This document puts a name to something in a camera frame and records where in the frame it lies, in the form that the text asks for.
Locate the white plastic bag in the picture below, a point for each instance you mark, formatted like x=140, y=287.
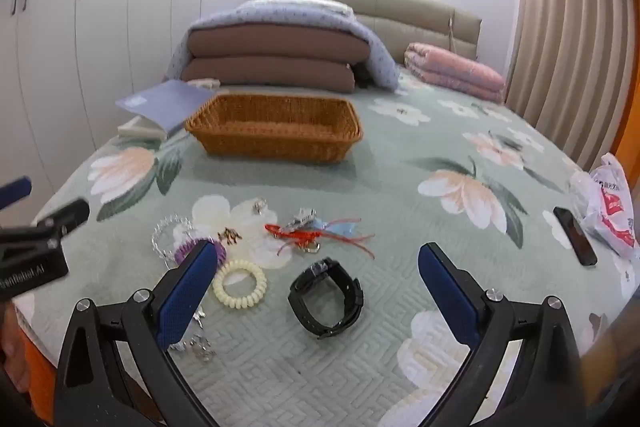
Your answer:
x=607, y=207

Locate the black smartphone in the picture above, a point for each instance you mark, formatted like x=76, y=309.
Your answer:
x=575, y=237

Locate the brown cushion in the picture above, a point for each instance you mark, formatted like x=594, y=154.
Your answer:
x=265, y=74
x=275, y=39

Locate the white wardrobe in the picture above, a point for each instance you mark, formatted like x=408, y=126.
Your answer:
x=100, y=32

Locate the stacked brown pillows with quilt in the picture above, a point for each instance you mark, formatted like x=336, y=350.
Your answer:
x=380, y=57

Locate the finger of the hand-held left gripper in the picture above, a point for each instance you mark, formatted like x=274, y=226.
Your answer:
x=14, y=193
x=65, y=214

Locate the silver hair clip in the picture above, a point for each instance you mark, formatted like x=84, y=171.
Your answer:
x=301, y=217

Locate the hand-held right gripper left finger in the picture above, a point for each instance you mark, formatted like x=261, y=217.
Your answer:
x=187, y=289

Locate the beige curtain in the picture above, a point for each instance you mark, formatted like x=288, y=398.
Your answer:
x=570, y=32

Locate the orange bed base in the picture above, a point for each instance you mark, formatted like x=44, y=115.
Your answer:
x=37, y=367

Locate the translucent blue hair clip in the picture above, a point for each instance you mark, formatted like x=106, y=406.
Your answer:
x=340, y=226

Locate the cream fabric item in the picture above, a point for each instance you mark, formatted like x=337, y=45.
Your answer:
x=204, y=83

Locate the brown wicker basket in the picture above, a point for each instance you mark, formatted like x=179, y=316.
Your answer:
x=275, y=142

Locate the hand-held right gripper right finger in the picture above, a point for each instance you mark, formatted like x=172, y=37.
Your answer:
x=450, y=299

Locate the beige padded headboard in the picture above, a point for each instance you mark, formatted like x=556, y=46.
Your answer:
x=415, y=14

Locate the black wrist watch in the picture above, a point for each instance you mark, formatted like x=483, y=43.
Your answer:
x=345, y=307

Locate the pink folded quilt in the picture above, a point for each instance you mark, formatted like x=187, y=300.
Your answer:
x=455, y=72

